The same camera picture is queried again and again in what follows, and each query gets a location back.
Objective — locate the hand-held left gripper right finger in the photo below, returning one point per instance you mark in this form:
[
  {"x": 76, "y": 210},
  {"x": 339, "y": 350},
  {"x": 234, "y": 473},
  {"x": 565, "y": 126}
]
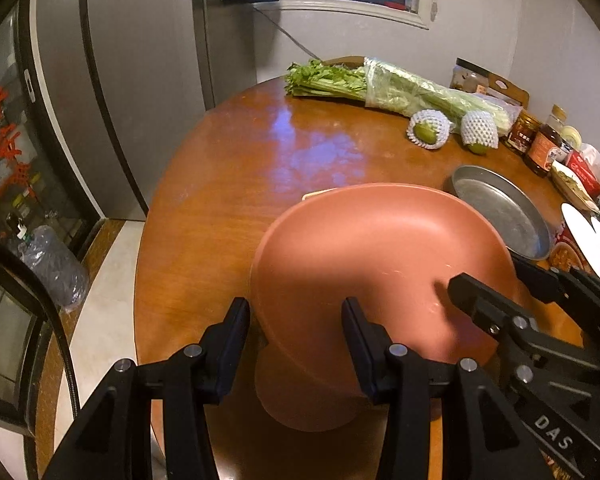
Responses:
[{"x": 356, "y": 342}]

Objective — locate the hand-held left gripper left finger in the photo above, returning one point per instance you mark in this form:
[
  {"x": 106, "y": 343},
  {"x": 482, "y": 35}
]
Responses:
[{"x": 236, "y": 332}]

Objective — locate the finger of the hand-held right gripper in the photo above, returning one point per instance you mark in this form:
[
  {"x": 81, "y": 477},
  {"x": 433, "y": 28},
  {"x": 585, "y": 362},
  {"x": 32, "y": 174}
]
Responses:
[
  {"x": 537, "y": 275},
  {"x": 472, "y": 297}
]

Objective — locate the round metal tray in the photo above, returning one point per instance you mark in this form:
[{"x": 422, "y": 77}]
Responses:
[{"x": 500, "y": 205}]

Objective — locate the pink plate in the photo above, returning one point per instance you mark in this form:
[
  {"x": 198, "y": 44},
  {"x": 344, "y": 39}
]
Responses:
[{"x": 370, "y": 260}]

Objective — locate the red instant noodle cup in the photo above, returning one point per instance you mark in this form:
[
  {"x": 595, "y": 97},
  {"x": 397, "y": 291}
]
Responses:
[{"x": 577, "y": 237}]

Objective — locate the white dish of pickles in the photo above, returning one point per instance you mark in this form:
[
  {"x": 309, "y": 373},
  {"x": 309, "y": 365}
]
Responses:
[{"x": 572, "y": 185}]

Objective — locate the red tissue pack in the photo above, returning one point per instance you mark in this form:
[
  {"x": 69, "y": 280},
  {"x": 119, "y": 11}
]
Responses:
[{"x": 587, "y": 167}]

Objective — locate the dark sauce bottle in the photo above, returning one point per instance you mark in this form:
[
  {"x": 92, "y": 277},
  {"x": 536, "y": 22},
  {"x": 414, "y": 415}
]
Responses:
[{"x": 545, "y": 147}]

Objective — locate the glass sauce jar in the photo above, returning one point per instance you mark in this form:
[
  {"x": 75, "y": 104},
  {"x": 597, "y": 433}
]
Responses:
[{"x": 522, "y": 132}]

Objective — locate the green fruit in foam net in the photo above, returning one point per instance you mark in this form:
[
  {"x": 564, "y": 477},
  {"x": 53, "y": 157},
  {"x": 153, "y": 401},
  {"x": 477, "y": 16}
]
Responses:
[
  {"x": 479, "y": 130},
  {"x": 426, "y": 130}
]

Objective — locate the wooden chair back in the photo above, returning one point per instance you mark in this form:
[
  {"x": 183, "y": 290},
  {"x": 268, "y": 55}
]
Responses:
[{"x": 507, "y": 91}]

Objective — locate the wooden chair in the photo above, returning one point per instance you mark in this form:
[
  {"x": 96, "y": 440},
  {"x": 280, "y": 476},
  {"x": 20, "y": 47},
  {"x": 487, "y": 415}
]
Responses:
[
  {"x": 342, "y": 61},
  {"x": 507, "y": 91}
]

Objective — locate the large clear water bottle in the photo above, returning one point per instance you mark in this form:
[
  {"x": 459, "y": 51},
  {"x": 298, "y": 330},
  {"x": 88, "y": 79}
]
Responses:
[{"x": 52, "y": 267}]

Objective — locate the clear plastic jar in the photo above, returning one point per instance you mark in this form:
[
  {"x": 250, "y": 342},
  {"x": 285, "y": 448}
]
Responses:
[{"x": 467, "y": 77}]

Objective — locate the celery in plastic bag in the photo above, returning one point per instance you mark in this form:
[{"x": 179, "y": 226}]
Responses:
[{"x": 395, "y": 90}]

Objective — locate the grey refrigerator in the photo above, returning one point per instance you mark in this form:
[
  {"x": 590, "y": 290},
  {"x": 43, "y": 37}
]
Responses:
[{"x": 145, "y": 85}]

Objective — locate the glass door cabinet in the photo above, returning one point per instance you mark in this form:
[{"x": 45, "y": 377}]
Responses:
[{"x": 25, "y": 150}]

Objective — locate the small bottles on window sill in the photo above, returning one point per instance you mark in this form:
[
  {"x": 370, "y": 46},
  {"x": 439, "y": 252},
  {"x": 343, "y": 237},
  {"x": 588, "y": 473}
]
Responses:
[{"x": 411, "y": 2}]

